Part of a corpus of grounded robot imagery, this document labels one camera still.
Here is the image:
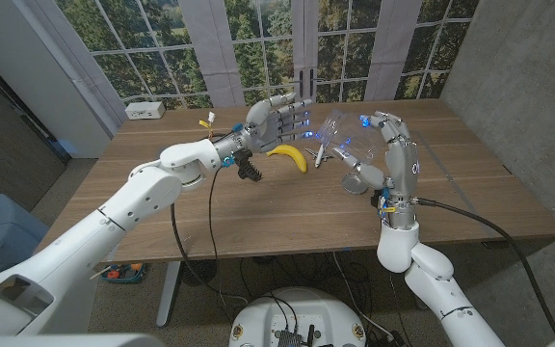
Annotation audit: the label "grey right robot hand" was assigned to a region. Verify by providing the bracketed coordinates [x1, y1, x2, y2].
[332, 110, 421, 202]

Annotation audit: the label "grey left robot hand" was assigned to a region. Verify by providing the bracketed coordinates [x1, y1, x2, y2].
[246, 93, 315, 154]

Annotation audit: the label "clear plastic jar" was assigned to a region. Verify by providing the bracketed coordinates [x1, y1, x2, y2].
[315, 109, 387, 165]

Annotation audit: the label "yellow banana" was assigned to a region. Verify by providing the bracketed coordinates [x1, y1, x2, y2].
[266, 144, 308, 174]

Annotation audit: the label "white toy airplane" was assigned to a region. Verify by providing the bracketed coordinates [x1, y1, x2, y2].
[304, 137, 340, 169]

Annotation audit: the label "black hair claw clip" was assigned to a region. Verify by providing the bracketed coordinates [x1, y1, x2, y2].
[237, 162, 263, 182]

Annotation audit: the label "printed window backdrop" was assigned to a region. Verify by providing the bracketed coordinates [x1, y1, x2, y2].
[31, 0, 481, 110]

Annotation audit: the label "white power strip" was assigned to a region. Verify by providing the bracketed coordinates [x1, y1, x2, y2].
[124, 100, 167, 120]

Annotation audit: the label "black round fan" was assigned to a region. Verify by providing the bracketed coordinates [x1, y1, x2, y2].
[180, 259, 220, 288]

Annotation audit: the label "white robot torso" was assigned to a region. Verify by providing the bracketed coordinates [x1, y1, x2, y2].
[227, 286, 369, 347]

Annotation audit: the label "white table leg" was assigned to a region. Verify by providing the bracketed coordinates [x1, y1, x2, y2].
[155, 261, 182, 329]

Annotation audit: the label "teal tray with tools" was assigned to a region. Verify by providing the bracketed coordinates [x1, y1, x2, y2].
[99, 262, 147, 285]

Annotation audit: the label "blue grey seat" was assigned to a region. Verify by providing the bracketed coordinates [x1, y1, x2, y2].
[0, 194, 50, 279]

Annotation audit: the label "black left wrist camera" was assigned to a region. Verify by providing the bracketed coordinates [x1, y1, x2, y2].
[231, 147, 255, 169]

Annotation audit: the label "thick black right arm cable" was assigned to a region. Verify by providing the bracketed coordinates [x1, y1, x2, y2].
[414, 196, 555, 339]

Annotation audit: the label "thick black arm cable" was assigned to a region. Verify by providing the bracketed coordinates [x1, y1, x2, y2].
[170, 132, 250, 307]
[414, 196, 555, 339]

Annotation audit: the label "thin black camera cable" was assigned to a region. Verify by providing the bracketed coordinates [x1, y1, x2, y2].
[206, 167, 228, 312]

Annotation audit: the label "tangled black floor cables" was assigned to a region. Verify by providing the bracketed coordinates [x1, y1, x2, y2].
[238, 250, 380, 314]

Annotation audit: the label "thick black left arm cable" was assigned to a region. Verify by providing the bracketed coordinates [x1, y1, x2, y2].
[170, 132, 250, 307]

